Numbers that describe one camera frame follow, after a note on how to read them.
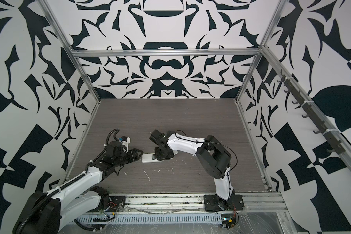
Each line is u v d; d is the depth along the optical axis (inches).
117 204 28.8
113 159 26.0
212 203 29.3
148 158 34.8
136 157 30.4
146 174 33.2
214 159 19.3
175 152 35.9
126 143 31.2
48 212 15.8
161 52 36.2
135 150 30.5
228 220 28.0
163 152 29.3
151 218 26.8
